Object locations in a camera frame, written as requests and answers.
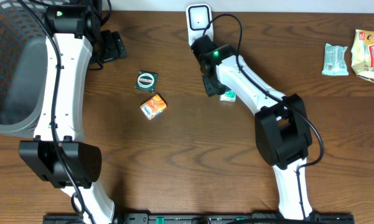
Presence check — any green Kleenex tissue pack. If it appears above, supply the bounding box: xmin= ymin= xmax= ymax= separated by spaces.
xmin=220 ymin=90 xmax=236 ymax=102

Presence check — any green Zam-Buk tin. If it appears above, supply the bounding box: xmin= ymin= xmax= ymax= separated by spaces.
xmin=135 ymin=71 xmax=157 ymax=93

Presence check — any orange tissue pack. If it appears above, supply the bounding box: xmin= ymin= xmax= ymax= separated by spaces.
xmin=140 ymin=94 xmax=167 ymax=120

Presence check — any teal wet wipe packet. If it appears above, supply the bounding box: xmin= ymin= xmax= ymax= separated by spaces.
xmin=322 ymin=44 xmax=348 ymax=76

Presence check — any yellow snack bag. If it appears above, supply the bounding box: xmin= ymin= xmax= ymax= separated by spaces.
xmin=351 ymin=29 xmax=374 ymax=83

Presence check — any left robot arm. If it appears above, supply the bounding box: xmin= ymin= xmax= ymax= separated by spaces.
xmin=19 ymin=0 xmax=127 ymax=223

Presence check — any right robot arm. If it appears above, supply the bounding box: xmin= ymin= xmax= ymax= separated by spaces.
xmin=190 ymin=35 xmax=312 ymax=220

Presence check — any white barcode scanner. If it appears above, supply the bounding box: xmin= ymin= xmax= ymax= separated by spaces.
xmin=185 ymin=4 xmax=213 ymax=46

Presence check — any dark grey plastic mesh basket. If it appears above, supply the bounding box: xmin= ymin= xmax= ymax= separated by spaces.
xmin=0 ymin=0 xmax=47 ymax=138

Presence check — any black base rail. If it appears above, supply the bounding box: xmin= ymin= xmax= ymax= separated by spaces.
xmin=42 ymin=212 xmax=356 ymax=224

